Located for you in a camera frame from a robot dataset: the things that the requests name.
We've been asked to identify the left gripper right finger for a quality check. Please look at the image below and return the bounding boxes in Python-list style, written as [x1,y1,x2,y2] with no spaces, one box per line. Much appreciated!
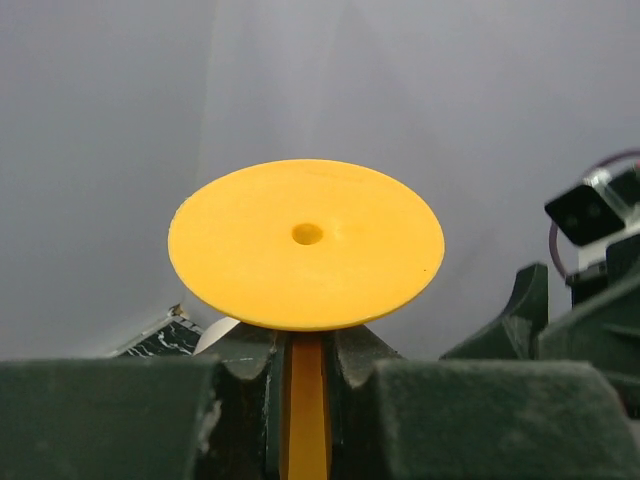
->
[327,326,639,479]

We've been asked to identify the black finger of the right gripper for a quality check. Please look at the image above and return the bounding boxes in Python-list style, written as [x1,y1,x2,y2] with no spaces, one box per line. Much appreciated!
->
[441,264,639,420]

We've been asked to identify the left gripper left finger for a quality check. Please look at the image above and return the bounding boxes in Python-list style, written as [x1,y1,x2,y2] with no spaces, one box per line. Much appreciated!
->
[1,324,277,479]

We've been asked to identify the yellow wine glass back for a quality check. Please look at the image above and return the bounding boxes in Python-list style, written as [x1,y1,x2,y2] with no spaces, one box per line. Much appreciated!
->
[168,159,445,479]

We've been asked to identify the white round drawer cabinet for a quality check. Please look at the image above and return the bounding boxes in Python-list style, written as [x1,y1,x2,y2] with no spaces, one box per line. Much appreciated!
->
[193,317,239,355]

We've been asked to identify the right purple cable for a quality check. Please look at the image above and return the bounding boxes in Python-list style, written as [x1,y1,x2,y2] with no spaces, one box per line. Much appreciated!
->
[548,148,640,279]

